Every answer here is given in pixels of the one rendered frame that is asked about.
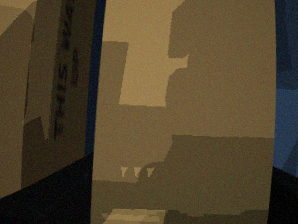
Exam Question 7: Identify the brown cardboard carton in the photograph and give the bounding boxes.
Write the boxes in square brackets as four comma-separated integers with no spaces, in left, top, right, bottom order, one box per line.
[90,0,276,224]
[0,0,96,198]

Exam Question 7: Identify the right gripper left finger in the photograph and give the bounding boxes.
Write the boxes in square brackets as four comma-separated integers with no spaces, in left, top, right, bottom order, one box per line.
[0,152,94,224]

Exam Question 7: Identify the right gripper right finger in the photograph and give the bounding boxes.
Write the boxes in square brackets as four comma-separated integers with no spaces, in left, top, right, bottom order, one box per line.
[267,166,298,224]

